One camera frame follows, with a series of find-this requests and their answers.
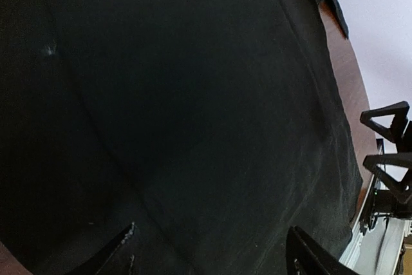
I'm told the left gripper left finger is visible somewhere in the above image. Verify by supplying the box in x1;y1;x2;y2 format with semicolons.
89;222;135;274

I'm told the front aluminium rail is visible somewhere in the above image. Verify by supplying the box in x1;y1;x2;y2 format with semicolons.
339;217;411;274

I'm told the black long sleeve shirt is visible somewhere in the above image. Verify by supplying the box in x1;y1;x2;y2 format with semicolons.
1;0;362;274

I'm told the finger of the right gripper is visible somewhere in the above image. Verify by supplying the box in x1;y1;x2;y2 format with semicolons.
363;153;411;203
360;101;411;151

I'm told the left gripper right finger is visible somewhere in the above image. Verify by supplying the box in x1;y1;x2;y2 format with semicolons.
285;226;354;275

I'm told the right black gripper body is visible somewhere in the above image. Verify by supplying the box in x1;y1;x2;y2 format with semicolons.
370;189;411;220

